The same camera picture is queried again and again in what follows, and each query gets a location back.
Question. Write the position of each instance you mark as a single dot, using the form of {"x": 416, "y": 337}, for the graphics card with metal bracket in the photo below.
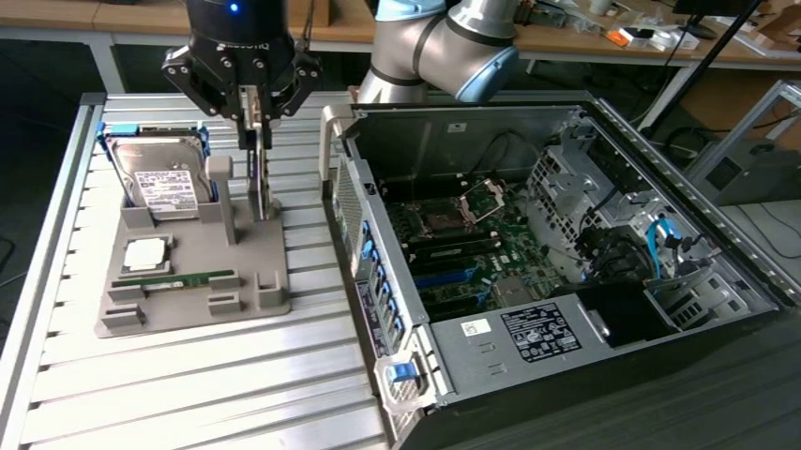
{"x": 259, "y": 187}

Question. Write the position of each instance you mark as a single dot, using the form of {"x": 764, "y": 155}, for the black stand pole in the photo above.
{"x": 707, "y": 61}

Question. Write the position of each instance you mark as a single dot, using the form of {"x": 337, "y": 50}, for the CPU socket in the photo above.
{"x": 445, "y": 218}

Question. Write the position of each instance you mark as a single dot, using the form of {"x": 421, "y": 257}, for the grey printed parts rack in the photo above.
{"x": 187, "y": 304}

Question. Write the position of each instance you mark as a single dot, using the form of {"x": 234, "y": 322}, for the wooden desk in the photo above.
{"x": 126, "y": 21}

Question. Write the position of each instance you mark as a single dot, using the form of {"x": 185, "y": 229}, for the grey power supply with label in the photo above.
{"x": 482, "y": 347}

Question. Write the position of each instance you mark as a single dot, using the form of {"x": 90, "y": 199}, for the black plastic shroud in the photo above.
{"x": 626, "y": 314}

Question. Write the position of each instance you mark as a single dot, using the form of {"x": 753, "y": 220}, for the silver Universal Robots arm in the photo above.
{"x": 438, "y": 42}

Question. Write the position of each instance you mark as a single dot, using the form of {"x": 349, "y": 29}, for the green motherboard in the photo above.
{"x": 520, "y": 248}

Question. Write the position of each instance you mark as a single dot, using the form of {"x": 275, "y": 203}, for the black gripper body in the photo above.
{"x": 241, "y": 33}

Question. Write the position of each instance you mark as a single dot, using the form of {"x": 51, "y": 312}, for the blue case latch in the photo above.
{"x": 399, "y": 373}

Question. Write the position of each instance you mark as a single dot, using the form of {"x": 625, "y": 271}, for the orange and white box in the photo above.
{"x": 626, "y": 36}

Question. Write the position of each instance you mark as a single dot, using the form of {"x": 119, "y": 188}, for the black monitor stand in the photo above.
{"x": 697, "y": 25}

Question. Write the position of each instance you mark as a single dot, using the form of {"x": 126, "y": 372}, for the hard disk in blue carrier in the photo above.
{"x": 159, "y": 173}

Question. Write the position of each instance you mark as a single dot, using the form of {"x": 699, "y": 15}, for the white mug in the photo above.
{"x": 601, "y": 5}

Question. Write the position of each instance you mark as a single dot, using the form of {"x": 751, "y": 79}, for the black RAM slot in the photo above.
{"x": 450, "y": 250}

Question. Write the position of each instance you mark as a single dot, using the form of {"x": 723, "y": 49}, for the grey chipset heatsink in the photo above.
{"x": 513, "y": 289}

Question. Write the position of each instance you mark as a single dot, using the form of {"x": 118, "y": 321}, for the metal socket cover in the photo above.
{"x": 485, "y": 197}

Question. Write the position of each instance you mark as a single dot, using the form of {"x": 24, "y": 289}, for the brown cardboard piece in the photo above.
{"x": 779, "y": 23}

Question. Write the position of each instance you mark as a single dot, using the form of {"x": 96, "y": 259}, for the grey metal disk bay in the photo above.
{"x": 564, "y": 187}

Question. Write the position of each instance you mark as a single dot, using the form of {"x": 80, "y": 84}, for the silver CPU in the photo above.
{"x": 146, "y": 255}

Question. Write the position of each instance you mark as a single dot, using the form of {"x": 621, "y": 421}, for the black Dell PC case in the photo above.
{"x": 626, "y": 398}

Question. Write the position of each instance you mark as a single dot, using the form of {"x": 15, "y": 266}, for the green RAM stick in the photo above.
{"x": 182, "y": 280}

